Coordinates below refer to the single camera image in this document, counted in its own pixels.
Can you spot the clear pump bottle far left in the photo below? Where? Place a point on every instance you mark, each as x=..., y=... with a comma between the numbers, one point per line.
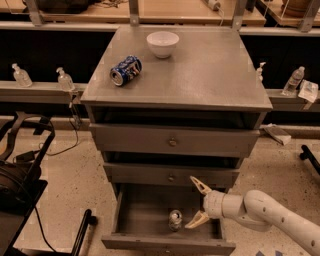
x=21, y=76

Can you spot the white power strip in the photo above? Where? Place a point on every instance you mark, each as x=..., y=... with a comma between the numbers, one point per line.
x=214, y=5

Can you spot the black caster leg right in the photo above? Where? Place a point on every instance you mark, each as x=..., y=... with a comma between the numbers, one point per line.
x=306, y=154

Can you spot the bottom grey drawer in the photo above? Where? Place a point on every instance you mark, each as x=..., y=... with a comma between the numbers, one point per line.
x=141, y=222

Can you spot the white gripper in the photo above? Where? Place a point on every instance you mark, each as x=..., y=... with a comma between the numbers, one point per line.
x=213, y=203

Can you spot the black equipment with straps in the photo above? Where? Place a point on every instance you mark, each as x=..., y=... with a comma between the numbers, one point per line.
x=20, y=184

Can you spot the black chair leg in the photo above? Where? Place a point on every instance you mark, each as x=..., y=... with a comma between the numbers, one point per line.
x=88, y=220

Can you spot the top grey drawer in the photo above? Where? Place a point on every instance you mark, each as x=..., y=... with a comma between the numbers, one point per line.
x=193, y=141

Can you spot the silver green 7up can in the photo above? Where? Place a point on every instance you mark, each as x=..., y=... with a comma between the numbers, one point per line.
x=175, y=220

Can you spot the grey drawer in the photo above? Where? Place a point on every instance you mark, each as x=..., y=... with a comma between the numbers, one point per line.
x=169, y=175
x=141, y=222
x=193, y=141

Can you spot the clear pump bottle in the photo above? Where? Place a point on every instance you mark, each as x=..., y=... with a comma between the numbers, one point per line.
x=21, y=76
x=65, y=80
x=259, y=71

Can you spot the grey drawer cabinet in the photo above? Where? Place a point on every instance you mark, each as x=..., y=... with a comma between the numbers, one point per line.
x=208, y=82

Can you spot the clear pump bottle right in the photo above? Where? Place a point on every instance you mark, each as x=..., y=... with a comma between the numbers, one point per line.
x=259, y=71

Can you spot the white ceramic bowl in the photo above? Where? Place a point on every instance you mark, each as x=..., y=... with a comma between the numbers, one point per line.
x=162, y=43

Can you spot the black bag on shelf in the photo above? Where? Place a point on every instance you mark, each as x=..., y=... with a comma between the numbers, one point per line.
x=63, y=6

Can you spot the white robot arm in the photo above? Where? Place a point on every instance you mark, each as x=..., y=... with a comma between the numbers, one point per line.
x=258, y=211

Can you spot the middle grey drawer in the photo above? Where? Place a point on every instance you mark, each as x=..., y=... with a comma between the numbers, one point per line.
x=169, y=175

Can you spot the white plastic packet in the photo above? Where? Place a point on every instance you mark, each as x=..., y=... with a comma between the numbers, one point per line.
x=308, y=91

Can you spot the blue pepsi can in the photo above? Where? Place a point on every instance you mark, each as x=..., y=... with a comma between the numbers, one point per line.
x=126, y=70

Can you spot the clear water bottle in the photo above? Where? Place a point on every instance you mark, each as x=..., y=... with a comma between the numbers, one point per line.
x=294, y=80

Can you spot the brown pot on shelf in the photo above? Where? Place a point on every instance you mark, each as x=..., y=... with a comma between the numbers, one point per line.
x=295, y=8

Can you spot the grey box on floor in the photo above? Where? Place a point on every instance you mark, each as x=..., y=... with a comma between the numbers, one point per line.
x=278, y=134

